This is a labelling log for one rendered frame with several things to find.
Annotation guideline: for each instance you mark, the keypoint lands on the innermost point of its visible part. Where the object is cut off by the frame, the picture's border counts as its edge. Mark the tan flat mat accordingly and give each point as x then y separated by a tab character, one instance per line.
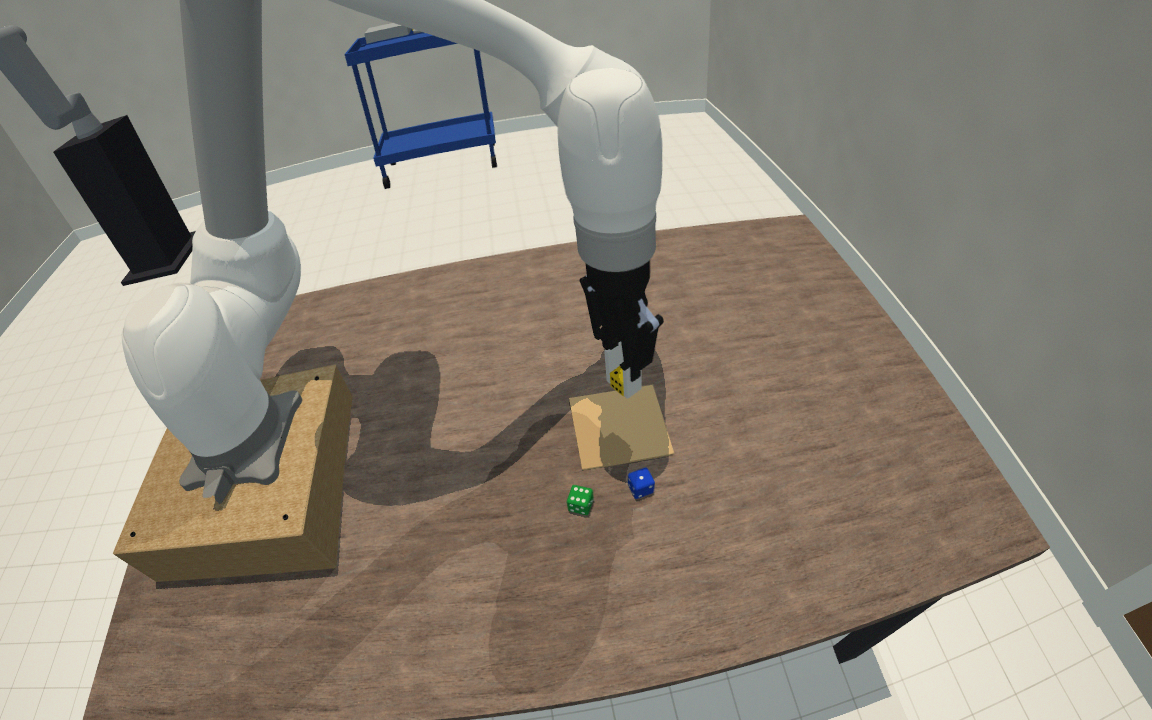
611	429

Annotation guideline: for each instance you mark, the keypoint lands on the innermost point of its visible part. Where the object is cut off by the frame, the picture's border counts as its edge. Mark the blue die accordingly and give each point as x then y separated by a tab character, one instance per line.
641	483

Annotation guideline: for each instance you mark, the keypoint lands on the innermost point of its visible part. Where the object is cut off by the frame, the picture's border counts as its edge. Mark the yellow die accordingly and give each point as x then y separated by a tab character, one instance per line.
616	380

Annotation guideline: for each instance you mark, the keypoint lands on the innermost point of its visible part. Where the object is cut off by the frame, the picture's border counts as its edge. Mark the green die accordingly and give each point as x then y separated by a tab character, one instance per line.
580	499

